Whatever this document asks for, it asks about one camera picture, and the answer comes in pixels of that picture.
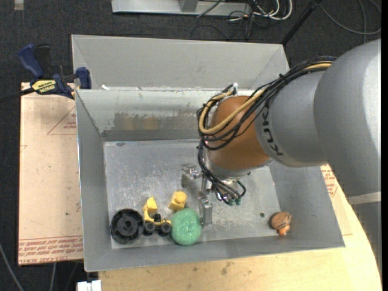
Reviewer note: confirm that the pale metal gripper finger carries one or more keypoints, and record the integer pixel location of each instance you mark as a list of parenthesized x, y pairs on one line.
[(189, 174), (206, 212)]

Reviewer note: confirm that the green scrub sponge ball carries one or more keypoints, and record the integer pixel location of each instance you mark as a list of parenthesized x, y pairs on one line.
[(185, 226)]

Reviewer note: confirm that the yellow toy brick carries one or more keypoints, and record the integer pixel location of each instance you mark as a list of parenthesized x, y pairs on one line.
[(178, 201)]

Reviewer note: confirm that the grey metal bin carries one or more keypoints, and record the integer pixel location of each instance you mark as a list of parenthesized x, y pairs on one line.
[(145, 168)]

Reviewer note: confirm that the yellow toy truck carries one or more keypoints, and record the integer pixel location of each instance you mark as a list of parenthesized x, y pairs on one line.
[(153, 215)]

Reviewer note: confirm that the orange-brown striped toy animal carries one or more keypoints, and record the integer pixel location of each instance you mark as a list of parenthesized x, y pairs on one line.
[(281, 220)]

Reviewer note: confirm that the black ribbed round knob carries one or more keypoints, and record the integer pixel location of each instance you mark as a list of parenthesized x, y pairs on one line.
[(126, 226)]

